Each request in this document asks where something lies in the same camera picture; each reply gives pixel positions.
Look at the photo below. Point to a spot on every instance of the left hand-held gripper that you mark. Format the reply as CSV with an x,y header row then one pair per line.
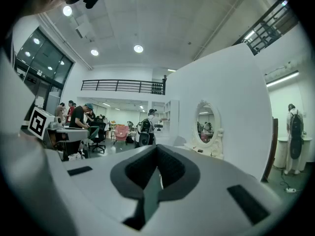
x,y
37,123

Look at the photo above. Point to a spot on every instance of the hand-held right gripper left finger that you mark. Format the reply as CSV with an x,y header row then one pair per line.
x,y
98,178

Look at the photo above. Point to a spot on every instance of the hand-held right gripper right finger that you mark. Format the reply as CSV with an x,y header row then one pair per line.
x,y
221,178

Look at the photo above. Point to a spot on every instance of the white dressing table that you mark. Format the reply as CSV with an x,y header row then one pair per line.
x,y
190,147

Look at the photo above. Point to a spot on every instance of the grey desk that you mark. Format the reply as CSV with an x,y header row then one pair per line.
x,y
73,134

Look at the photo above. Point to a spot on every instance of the black office chair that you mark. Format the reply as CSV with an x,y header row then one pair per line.
x,y
98,129

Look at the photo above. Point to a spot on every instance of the pink chair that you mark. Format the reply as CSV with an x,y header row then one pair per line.
x,y
121,131

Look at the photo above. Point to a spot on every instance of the white ornate oval mirror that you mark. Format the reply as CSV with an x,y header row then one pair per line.
x,y
205,122

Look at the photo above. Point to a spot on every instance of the large dark glass window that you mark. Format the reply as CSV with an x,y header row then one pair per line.
x,y
44,55

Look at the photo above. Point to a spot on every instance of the white power strip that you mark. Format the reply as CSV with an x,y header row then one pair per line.
x,y
291,189

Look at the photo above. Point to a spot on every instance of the white shelf unit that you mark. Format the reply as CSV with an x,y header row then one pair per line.
x,y
174,117

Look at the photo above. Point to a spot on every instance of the round ceiling light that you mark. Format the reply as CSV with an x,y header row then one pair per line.
x,y
94,52
67,10
138,48

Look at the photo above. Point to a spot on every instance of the white ceiling air vent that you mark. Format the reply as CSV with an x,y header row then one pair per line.
x,y
85,29

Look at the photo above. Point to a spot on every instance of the black balcony railing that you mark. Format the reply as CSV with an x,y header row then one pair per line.
x,y
258,23
157,88

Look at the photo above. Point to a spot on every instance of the long tube light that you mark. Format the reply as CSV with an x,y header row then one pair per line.
x,y
283,79

